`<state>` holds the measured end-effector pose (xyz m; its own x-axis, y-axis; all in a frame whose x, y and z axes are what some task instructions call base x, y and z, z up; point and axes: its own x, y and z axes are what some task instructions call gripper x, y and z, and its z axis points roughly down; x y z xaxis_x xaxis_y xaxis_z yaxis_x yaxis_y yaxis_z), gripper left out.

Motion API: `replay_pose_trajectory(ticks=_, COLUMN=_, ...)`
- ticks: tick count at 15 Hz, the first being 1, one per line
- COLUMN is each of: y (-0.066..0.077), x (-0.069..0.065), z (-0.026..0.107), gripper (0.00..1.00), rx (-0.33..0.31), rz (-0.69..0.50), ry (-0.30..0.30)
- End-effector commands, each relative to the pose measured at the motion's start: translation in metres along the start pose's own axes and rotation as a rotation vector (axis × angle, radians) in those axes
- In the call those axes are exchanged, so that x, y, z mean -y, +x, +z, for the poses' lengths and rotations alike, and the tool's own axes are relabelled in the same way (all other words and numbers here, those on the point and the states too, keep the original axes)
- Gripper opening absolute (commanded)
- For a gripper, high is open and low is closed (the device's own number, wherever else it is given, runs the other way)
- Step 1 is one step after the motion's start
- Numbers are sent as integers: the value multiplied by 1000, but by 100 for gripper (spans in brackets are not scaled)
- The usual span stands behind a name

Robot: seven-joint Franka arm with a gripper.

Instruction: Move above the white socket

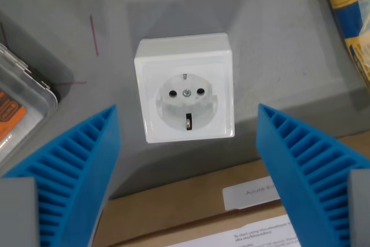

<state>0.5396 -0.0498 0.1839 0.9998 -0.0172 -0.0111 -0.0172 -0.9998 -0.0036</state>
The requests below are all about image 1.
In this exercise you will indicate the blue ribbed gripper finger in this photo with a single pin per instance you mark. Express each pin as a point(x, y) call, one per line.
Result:
point(81, 166)
point(289, 171)

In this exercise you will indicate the clear plastic case orange label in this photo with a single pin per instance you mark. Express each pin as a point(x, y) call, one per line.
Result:
point(20, 108)

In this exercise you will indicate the brown cardboard Azure Kinect box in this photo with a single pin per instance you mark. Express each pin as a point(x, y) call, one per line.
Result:
point(173, 215)

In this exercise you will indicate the yellow and blue package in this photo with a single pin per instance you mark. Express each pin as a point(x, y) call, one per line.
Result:
point(348, 12)

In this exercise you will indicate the white wall socket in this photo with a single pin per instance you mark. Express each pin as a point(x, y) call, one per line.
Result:
point(185, 64)

